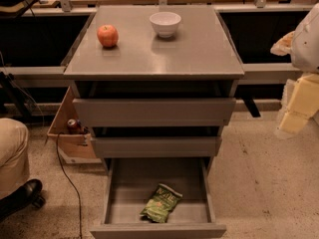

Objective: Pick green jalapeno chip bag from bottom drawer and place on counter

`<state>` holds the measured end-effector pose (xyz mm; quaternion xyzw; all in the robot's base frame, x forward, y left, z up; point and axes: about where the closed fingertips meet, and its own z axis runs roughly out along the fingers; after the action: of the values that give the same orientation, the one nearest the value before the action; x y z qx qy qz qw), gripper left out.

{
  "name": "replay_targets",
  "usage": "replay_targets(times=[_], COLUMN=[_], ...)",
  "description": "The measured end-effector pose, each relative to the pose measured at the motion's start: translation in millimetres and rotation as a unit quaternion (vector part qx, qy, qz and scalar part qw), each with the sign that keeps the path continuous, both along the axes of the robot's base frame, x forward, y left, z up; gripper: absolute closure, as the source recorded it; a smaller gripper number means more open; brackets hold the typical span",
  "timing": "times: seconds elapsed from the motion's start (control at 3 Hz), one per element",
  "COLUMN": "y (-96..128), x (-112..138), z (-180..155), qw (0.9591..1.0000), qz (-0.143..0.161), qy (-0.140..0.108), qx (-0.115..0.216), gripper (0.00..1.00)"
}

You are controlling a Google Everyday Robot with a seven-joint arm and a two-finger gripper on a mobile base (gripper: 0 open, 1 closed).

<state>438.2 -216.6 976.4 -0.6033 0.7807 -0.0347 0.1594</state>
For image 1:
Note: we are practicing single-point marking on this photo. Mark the cardboard box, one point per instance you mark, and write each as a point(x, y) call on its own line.
point(74, 148)

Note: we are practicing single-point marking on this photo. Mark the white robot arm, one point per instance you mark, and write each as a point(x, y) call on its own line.
point(305, 44)

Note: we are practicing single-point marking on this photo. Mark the grey drawer cabinet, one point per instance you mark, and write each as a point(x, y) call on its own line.
point(197, 62)

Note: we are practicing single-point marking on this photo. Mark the grey open bottom drawer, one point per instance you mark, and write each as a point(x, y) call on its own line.
point(133, 181)

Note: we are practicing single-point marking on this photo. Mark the person's khaki trouser leg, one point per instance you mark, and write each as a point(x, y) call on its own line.
point(14, 161)

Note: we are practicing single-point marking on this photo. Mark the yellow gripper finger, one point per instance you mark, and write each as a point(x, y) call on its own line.
point(300, 103)
point(283, 46)

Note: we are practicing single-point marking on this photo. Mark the green jalapeno chip bag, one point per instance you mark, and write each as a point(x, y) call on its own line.
point(161, 204)

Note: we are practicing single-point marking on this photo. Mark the white bowl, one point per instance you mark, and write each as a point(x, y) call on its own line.
point(165, 24)

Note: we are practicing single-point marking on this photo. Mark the grey top drawer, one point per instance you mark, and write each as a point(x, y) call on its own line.
point(154, 112)

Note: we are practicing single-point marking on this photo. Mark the red soda can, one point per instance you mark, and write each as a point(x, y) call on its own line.
point(73, 126)

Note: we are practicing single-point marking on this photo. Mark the red apple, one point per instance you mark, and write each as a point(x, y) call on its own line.
point(108, 36)

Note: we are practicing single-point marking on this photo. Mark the black shoe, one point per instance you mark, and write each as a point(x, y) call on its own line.
point(27, 194)

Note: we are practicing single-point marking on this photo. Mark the grey middle drawer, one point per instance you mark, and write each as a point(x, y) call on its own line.
point(124, 147)

